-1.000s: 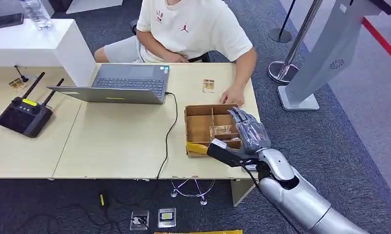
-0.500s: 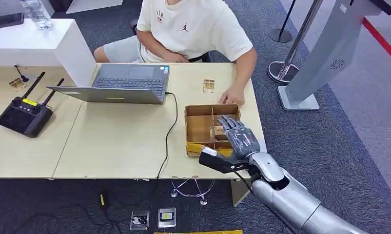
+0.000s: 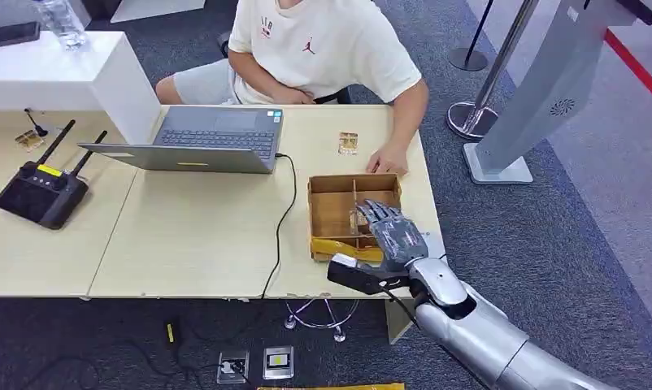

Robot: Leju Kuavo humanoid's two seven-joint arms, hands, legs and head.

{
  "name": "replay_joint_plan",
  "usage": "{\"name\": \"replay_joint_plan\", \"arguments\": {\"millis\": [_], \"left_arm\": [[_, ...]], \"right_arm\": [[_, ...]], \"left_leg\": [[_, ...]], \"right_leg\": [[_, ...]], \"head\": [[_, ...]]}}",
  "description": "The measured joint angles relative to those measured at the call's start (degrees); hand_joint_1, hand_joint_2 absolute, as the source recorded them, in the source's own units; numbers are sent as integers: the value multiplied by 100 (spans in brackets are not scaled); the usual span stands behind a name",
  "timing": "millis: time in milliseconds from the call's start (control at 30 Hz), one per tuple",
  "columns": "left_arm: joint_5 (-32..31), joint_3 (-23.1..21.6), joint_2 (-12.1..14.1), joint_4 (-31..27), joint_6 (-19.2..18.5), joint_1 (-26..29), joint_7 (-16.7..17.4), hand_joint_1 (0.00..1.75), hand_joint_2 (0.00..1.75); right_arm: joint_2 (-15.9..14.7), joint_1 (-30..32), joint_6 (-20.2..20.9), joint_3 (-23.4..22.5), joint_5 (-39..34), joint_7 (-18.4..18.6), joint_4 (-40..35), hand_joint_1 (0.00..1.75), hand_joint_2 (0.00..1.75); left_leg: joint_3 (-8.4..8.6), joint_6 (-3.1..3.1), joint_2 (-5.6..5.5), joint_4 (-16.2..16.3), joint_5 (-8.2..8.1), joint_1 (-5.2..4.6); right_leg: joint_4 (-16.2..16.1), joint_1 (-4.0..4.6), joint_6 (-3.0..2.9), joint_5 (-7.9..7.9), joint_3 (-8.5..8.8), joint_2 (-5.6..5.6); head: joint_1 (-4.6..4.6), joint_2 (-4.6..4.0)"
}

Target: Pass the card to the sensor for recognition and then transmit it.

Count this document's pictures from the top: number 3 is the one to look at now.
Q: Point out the open floor socket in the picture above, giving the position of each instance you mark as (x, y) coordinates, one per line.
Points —
(233, 367)

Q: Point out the red floor tape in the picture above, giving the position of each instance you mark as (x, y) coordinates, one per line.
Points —
(635, 67)

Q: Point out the pale desk leg panel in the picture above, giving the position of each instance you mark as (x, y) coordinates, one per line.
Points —
(396, 323)

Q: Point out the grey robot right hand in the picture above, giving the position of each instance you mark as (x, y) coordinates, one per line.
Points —
(399, 237)

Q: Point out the white platform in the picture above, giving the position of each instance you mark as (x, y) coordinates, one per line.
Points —
(156, 8)

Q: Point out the person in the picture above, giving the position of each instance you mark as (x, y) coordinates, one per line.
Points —
(326, 48)

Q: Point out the wooden box with dividers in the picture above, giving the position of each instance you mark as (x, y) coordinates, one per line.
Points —
(331, 212)

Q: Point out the grey laptop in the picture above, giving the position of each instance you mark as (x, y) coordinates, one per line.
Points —
(218, 134)

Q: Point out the black tablet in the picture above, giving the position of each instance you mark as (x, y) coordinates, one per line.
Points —
(8, 35)

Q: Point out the person's left hand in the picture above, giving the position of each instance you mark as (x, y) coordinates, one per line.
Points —
(389, 160)

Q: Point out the steel floor socket plate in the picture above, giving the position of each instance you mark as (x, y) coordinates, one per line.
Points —
(278, 363)

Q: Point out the black stanchion post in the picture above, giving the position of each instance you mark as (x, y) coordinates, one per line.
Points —
(467, 60)

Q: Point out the grey kiosk stand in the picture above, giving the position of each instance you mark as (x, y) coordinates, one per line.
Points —
(547, 81)

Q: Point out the small black antenna stub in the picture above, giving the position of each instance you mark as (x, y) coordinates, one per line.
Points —
(39, 131)

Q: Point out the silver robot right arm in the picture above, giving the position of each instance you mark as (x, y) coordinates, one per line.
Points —
(477, 334)

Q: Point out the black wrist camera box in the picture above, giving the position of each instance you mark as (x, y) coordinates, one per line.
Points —
(353, 277)

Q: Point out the clear water bottle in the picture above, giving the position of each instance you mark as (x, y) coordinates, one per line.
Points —
(65, 24)

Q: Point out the chrome stanchion post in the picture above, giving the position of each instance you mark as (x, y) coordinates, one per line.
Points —
(471, 119)

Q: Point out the person's right hand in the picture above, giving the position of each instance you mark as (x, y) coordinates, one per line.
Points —
(295, 97)

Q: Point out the black controller with antennas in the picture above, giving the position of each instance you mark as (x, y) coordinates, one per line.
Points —
(38, 194)

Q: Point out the white cabinet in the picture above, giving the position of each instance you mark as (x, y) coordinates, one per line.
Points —
(46, 70)

